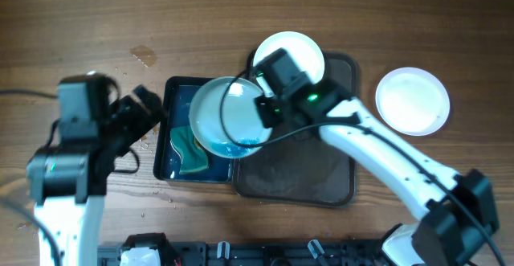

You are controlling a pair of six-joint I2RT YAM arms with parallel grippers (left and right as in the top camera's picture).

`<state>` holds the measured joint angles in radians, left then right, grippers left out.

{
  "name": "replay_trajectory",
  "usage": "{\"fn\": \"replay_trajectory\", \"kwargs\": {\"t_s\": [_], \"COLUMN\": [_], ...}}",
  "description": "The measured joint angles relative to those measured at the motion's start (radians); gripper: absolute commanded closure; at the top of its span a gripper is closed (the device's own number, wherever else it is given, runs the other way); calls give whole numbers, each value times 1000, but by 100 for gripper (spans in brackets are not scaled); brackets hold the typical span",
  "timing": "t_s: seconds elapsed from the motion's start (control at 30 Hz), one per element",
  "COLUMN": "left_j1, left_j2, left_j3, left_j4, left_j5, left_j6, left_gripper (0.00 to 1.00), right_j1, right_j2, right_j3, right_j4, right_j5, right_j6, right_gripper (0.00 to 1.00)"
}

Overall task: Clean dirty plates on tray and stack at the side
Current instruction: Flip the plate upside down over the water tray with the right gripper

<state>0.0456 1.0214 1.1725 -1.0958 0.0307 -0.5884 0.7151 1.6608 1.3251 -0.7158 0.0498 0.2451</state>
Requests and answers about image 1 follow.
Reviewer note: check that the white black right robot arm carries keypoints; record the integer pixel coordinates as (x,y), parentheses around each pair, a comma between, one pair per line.
(456,214)

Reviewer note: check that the dark brown serving tray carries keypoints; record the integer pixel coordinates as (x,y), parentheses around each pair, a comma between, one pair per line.
(295,165)

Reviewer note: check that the green yellow sponge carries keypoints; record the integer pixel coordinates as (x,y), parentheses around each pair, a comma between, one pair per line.
(192,156)

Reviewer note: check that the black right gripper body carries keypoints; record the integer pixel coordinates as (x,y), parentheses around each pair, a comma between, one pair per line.
(265,111)

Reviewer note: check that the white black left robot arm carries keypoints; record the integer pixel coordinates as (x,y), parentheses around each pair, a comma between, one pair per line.
(68,181)

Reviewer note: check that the white plate blue smear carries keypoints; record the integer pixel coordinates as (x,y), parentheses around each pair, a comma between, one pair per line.
(224,119)

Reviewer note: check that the white plate blue dot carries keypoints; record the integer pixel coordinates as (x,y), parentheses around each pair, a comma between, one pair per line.
(303,50)

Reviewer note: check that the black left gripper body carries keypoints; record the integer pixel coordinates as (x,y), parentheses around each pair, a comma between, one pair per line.
(134,119)

